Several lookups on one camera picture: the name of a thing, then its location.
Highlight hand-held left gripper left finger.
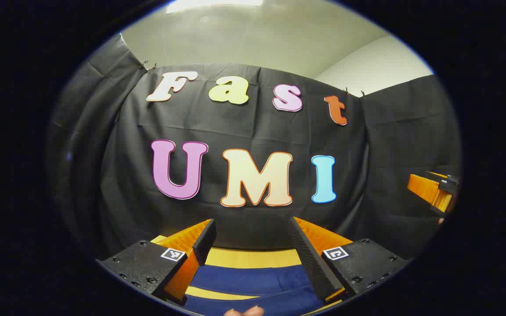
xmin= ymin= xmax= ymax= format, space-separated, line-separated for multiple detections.
xmin=96 ymin=218 xmax=217 ymax=306

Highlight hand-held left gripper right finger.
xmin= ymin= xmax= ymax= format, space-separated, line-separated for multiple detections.
xmin=288 ymin=216 xmax=409 ymax=304

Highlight blue denim jeans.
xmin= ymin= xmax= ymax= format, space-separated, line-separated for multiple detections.
xmin=183 ymin=263 xmax=324 ymax=316

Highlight black backdrop cloth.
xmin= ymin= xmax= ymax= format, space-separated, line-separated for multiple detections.
xmin=47 ymin=33 xmax=462 ymax=259

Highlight ceiling light panel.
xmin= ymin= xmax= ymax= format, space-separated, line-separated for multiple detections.
xmin=166 ymin=0 xmax=264 ymax=14

